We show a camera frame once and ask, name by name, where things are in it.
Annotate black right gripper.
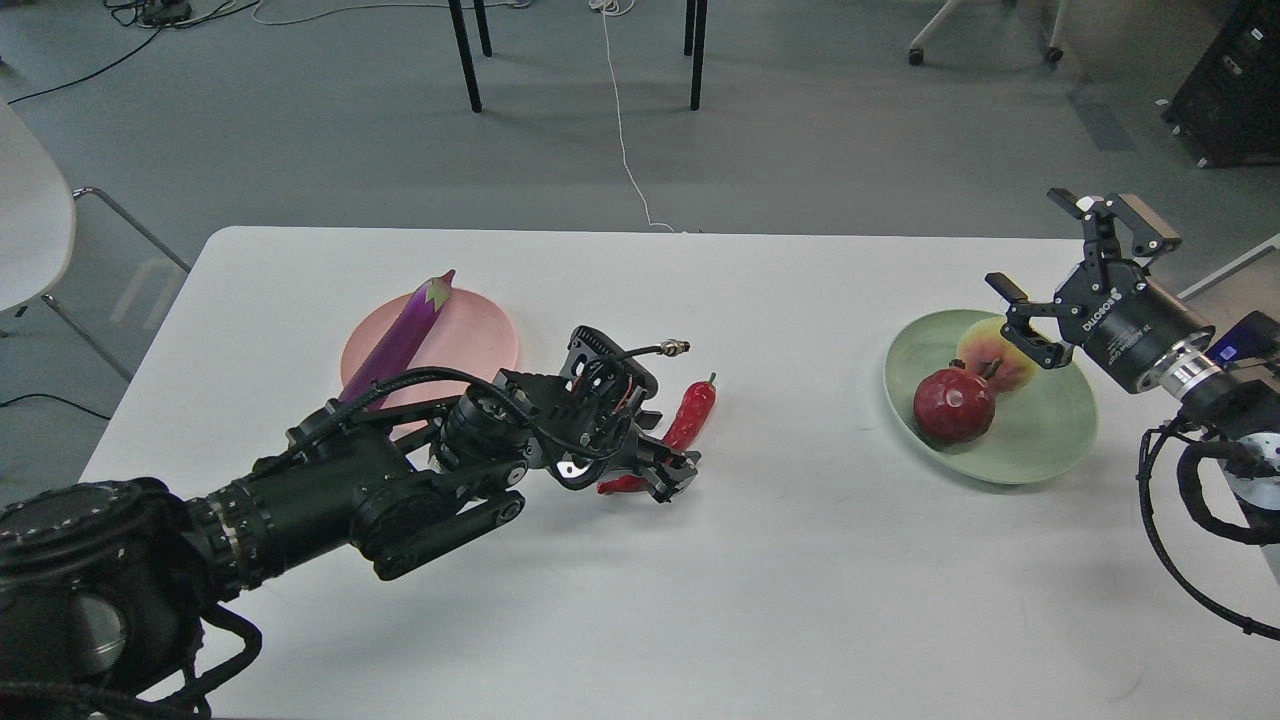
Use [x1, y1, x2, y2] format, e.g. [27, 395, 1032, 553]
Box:
[986, 188, 1216, 395]

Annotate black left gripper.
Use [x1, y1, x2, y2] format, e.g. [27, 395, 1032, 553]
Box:
[500, 325, 701, 503]

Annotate red chili pepper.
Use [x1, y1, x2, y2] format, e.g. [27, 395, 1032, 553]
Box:
[596, 372, 717, 495]

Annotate yellow pink peach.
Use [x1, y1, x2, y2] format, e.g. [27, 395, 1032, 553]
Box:
[954, 316, 1041, 396]

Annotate red pomegranate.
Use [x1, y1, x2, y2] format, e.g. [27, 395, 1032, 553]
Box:
[911, 357, 996, 445]

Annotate purple eggplant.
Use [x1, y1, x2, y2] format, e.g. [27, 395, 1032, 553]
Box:
[338, 269, 456, 404]

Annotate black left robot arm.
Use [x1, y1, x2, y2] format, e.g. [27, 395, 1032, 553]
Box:
[1, 325, 700, 719]

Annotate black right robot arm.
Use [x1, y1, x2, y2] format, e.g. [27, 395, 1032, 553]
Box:
[986, 188, 1277, 639]

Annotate green plate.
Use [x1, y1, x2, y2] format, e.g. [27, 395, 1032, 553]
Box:
[882, 309, 1098, 486]

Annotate black equipment case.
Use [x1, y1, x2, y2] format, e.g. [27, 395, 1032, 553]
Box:
[1162, 1, 1279, 168]

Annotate pink plate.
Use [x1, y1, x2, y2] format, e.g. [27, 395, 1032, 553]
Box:
[339, 288, 518, 386]

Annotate white office chair base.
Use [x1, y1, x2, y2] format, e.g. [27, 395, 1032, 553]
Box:
[904, 1, 1075, 67]

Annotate black table legs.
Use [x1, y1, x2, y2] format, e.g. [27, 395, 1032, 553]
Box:
[445, 0, 709, 114]

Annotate white chair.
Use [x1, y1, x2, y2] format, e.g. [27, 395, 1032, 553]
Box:
[1, 102, 191, 382]

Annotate white cable on floor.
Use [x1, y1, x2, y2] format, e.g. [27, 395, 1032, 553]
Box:
[586, 0, 677, 234]

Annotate black cables on floor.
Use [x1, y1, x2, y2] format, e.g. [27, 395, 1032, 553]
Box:
[5, 0, 261, 108]

